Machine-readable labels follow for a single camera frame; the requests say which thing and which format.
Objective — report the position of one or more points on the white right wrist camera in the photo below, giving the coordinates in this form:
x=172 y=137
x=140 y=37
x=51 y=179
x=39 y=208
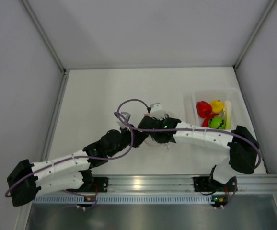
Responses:
x=157 y=111

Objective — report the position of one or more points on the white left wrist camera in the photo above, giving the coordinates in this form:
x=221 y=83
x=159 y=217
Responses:
x=122 y=118

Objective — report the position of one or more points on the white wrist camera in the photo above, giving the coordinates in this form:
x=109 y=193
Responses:
x=122 y=118
x=157 y=111

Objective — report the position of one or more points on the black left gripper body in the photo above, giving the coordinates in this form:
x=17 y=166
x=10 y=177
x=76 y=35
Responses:
x=126 y=136

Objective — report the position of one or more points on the green toy pepper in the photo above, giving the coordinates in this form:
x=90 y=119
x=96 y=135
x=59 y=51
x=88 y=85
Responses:
x=217 y=122

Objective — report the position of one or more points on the pale green toy celery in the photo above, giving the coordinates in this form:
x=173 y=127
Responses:
x=227 y=114

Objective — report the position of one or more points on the yellow toy pear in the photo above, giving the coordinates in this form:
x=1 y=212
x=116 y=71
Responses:
x=217 y=106

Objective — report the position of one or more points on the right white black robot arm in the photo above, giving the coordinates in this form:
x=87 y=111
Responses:
x=238 y=144

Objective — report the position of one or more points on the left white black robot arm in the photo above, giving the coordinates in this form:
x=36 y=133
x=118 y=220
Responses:
x=29 y=180

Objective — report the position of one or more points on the aluminium frame post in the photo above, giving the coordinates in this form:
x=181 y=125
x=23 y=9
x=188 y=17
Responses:
x=38 y=26

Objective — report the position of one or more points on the red toy chili pepper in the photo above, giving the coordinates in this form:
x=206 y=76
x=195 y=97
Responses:
x=207 y=119

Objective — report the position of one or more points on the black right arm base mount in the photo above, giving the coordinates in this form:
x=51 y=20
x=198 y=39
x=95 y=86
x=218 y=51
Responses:
x=206 y=185

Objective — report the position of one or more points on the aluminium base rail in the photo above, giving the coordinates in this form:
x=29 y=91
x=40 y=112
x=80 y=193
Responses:
x=183 y=184

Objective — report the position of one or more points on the clear polka dot zip bag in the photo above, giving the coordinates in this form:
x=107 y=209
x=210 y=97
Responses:
x=151 y=142

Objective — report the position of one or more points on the slotted white cable duct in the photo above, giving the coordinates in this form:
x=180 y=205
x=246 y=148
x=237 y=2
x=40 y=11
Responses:
x=126 y=199

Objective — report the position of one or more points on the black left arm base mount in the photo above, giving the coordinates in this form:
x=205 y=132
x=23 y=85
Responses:
x=96 y=184

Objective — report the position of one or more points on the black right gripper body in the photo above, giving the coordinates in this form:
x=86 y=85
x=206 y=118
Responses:
x=155 y=137

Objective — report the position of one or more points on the white plastic basket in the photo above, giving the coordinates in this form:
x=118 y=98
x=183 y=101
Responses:
x=238 y=116

